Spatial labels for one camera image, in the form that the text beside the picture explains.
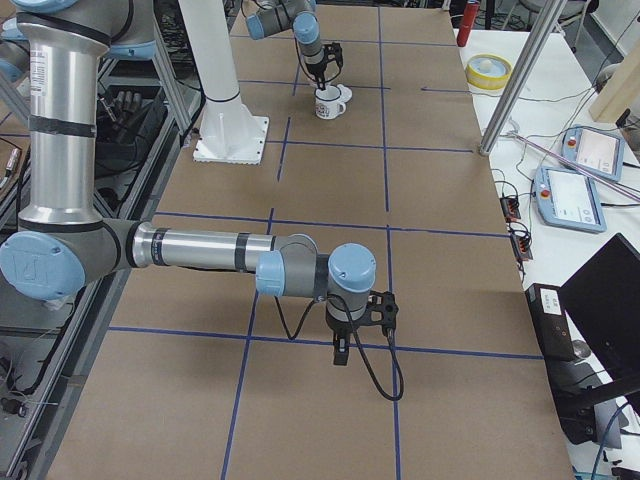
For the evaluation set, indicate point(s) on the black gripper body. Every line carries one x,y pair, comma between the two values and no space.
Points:
317,69
342,329

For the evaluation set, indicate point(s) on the white enamel mug lid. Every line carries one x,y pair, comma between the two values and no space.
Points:
346,93

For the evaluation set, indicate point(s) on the clear glass funnel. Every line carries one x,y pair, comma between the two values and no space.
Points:
330,94

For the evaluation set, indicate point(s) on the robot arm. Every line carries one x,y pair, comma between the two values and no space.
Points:
63,243
299,16

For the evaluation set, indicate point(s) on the white enamel mug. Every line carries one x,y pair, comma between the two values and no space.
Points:
329,110

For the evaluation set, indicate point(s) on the brown paper table cover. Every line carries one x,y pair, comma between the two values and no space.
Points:
200,378

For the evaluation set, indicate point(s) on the red cylinder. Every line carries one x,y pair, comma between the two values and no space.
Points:
466,25

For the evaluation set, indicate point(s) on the yellow tape roll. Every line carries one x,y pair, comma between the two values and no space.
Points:
488,72

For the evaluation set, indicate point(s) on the right orange connector hub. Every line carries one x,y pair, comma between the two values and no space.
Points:
521,248

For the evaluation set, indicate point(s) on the orange connector hub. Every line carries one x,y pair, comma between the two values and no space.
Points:
510,207
521,248

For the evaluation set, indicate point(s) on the black box with label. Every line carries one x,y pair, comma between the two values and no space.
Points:
550,322

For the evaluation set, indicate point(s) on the left orange connector hub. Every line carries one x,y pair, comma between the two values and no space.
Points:
510,207

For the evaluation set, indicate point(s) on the near teach pendant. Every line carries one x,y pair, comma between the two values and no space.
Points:
567,199

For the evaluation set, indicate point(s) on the teach pendant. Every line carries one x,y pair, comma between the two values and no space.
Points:
567,199
596,150

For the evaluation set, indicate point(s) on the black laptop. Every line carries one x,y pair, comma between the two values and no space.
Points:
602,300

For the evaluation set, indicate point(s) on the far teach pendant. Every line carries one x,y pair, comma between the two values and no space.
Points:
596,150

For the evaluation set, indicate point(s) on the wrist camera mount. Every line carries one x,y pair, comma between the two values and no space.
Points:
381,311
332,53

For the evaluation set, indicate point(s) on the white camera column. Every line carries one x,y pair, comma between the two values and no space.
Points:
208,34

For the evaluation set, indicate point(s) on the aluminium frame post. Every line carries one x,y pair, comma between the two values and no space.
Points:
530,53

